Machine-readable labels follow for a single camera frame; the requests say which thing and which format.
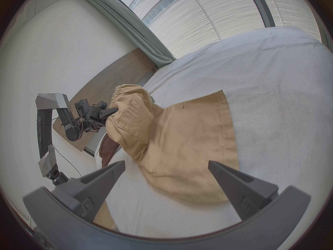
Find grey-green curtain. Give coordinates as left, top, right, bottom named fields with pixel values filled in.
left=77, top=0, right=176, bottom=67

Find brown shorts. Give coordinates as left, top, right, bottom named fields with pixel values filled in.
left=100, top=135, right=122, bottom=167

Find window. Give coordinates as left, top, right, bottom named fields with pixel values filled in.
left=90, top=0, right=328, bottom=59

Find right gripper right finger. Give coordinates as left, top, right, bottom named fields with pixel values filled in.
left=208, top=160, right=279, bottom=223

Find bed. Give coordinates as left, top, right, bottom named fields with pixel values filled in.
left=70, top=26, right=332, bottom=238

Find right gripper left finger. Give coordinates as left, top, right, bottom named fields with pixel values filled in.
left=55, top=160, right=126, bottom=223

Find tan shorts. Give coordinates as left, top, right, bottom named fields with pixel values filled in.
left=105, top=84, right=239, bottom=205

